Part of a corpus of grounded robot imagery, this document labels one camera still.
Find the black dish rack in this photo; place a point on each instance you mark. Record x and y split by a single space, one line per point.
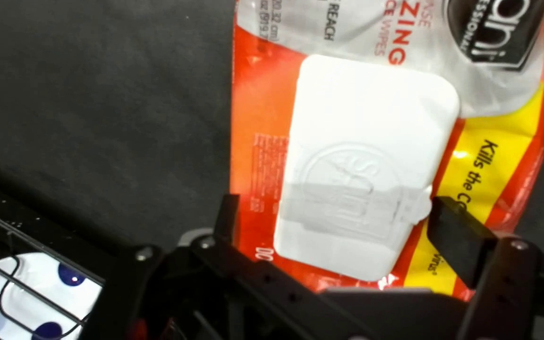
8 220

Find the white plate blue dots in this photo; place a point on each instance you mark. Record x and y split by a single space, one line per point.
33 295

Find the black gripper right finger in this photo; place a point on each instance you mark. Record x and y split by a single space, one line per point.
505 284

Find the orange chip bag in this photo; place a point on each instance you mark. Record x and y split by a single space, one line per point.
359 157

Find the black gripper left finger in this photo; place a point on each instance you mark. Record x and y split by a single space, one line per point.
140 290

